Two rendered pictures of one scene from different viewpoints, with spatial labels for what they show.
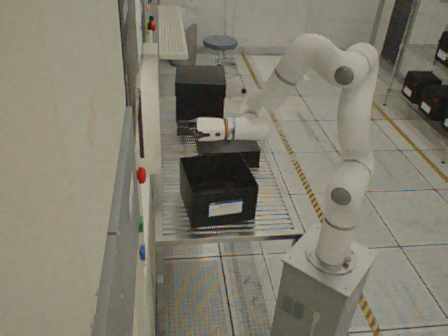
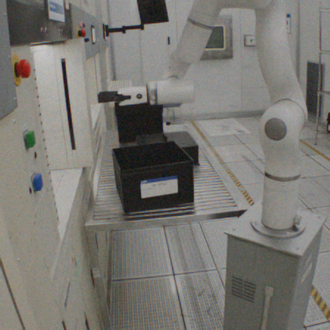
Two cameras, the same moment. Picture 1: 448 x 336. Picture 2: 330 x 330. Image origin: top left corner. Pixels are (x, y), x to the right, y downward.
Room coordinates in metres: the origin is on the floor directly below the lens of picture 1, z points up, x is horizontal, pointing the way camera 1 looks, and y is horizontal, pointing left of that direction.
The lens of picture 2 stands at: (0.11, -0.14, 1.40)
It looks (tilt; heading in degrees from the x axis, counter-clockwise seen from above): 21 degrees down; 5
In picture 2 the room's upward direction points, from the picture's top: 3 degrees counter-clockwise
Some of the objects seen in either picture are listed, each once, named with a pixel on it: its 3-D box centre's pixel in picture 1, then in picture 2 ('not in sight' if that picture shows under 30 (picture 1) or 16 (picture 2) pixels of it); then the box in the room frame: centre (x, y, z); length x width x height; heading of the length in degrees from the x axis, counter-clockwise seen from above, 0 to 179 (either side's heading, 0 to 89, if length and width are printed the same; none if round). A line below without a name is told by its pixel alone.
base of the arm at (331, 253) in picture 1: (335, 238); (280, 199); (1.19, -0.42, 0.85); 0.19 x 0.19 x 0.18
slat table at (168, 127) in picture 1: (210, 208); (158, 221); (1.89, 0.07, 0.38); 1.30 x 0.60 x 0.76; 10
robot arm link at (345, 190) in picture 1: (344, 197); (281, 141); (1.16, -0.41, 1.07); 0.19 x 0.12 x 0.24; 152
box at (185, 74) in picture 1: (200, 94); (140, 116); (2.32, 0.19, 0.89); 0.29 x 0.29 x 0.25; 5
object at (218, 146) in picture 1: (227, 143); (165, 146); (1.88, 0.01, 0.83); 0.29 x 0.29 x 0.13; 12
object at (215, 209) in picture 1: (216, 188); (151, 174); (1.46, 0.04, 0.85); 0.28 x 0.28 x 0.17; 18
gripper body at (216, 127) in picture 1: (212, 128); (134, 94); (1.36, 0.06, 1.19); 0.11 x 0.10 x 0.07; 97
